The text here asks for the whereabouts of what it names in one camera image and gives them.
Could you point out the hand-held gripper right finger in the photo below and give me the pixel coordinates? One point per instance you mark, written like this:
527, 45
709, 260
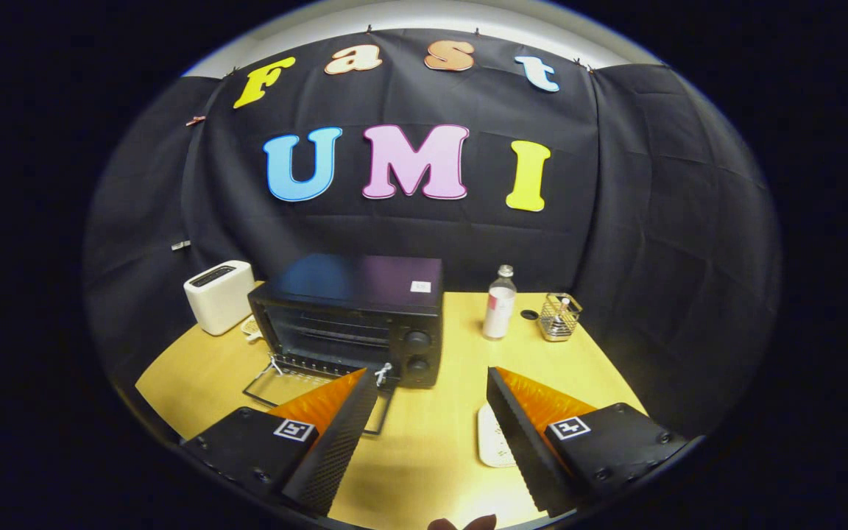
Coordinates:
523, 449

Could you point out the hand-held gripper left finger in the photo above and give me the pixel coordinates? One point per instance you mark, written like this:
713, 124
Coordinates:
336, 456

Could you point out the cream square plate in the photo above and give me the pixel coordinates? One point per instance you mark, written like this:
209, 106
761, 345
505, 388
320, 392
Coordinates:
494, 442

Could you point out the black toaster oven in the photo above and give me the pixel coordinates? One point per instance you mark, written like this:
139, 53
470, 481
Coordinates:
358, 283

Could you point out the white bread toaster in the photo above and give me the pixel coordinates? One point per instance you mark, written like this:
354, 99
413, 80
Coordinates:
218, 302

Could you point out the small black cap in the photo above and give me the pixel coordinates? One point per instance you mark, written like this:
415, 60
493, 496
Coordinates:
529, 314

